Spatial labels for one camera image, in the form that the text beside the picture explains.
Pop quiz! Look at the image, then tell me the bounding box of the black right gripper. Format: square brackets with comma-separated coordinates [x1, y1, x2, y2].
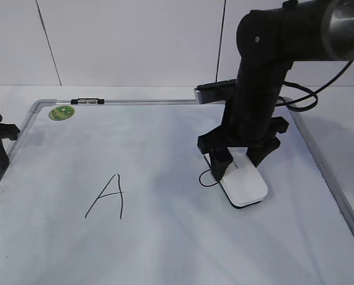
[197, 117, 289, 182]

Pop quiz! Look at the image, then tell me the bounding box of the white whiteboard eraser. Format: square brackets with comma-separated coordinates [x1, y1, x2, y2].
[199, 151, 268, 209]

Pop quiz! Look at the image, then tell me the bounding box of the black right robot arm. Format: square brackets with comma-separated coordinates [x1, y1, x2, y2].
[195, 1, 354, 181]

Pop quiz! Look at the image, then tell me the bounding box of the round green magnet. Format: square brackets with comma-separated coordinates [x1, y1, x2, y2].
[48, 106, 75, 121]

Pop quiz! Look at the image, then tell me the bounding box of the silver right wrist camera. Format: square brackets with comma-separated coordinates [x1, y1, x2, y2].
[194, 79, 236, 105]

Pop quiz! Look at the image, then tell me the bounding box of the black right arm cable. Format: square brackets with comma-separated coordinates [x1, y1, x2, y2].
[276, 58, 354, 112]

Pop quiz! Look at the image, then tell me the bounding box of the white whiteboard with grey frame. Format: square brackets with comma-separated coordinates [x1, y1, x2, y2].
[0, 103, 354, 284]

